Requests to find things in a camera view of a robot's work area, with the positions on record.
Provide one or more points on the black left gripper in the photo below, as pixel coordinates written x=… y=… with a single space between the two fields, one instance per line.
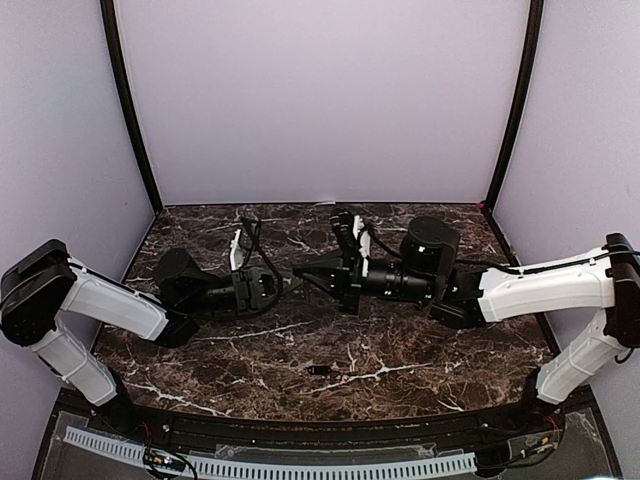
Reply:
x=254 y=288

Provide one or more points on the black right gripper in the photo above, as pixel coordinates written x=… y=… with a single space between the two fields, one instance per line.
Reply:
x=349 y=287

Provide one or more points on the key with black head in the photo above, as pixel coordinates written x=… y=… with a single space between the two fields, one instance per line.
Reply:
x=321 y=370

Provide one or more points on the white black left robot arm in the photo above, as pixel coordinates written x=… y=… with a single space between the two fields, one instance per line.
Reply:
x=49 y=281

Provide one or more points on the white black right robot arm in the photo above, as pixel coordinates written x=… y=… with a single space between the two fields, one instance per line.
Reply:
x=464 y=294

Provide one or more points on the left circuit board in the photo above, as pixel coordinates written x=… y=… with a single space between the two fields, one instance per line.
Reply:
x=162 y=460

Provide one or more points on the circuit board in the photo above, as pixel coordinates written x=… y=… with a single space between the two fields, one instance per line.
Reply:
x=540 y=446
x=162 y=460

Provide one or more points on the right circuit board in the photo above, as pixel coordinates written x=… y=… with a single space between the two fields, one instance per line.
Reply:
x=540 y=446

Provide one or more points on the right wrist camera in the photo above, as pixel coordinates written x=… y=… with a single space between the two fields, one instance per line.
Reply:
x=352 y=235

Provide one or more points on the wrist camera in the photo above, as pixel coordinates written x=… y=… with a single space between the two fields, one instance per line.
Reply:
x=352 y=235
x=243 y=243

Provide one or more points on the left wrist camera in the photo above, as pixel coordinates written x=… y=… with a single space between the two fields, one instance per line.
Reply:
x=243 y=243

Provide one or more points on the black front rail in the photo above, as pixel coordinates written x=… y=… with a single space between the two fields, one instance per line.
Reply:
x=182 y=430

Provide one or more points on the white slotted cable duct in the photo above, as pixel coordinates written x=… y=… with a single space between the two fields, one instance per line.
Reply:
x=256 y=463

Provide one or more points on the black left corner post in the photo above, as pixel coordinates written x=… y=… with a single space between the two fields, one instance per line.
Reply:
x=126 y=101

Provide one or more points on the black corner post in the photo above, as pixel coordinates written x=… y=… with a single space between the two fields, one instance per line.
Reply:
x=126 y=101
x=525 y=70

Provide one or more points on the black right corner post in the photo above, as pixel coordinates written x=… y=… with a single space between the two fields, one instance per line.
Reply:
x=525 y=70

